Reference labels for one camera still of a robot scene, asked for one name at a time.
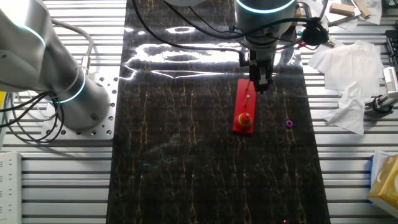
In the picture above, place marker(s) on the black marble pattern mat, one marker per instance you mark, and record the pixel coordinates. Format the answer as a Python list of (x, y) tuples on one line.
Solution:
[(186, 155)]

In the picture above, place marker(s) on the teal plastic clip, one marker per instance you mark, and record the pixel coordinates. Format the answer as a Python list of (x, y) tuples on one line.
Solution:
[(299, 32)]

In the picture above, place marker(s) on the blue white tissue pack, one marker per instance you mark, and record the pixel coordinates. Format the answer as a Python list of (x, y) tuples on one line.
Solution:
[(371, 161)]

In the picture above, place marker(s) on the slim wooden block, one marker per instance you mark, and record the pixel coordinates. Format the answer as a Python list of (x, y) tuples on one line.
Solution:
[(362, 7)]

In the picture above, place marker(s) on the yellow tissue box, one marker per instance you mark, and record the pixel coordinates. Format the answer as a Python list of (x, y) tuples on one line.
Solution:
[(387, 183)]

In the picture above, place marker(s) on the red Hanoi base with pegs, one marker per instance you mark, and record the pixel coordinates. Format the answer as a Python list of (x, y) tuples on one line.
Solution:
[(241, 99)]

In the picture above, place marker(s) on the black keyboard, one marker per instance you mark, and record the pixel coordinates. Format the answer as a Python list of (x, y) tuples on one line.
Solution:
[(393, 46)]

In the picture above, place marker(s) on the large crumpled white paper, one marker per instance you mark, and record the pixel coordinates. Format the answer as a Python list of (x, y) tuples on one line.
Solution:
[(351, 62)]

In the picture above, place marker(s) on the long wooden block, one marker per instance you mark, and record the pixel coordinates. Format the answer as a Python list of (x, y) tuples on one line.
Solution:
[(342, 9)]

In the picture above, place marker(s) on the silver depth camera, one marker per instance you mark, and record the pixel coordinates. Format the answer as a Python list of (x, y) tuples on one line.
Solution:
[(391, 82)]

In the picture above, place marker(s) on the black camera stand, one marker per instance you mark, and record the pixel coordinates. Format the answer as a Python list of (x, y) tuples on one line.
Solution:
[(377, 105)]

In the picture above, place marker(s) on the white power strip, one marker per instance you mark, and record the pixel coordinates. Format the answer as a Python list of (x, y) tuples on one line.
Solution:
[(11, 186)]

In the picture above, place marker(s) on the pink plastic clip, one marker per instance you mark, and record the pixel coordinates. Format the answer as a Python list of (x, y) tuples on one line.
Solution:
[(302, 45)]

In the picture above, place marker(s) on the white tissue in box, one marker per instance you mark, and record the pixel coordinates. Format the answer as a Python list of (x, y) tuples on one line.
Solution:
[(377, 165)]

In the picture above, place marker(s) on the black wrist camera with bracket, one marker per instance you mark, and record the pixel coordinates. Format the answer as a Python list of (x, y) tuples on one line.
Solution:
[(314, 34)]

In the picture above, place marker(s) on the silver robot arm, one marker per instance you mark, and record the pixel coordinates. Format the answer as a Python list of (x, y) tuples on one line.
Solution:
[(31, 46)]

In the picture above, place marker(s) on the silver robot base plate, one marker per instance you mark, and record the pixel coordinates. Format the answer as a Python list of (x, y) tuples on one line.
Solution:
[(107, 93)]

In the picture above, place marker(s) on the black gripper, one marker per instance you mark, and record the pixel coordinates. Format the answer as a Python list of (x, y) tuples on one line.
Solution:
[(262, 63)]

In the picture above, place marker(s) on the white tissue under block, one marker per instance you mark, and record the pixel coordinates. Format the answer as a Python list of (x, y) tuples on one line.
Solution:
[(374, 14)]

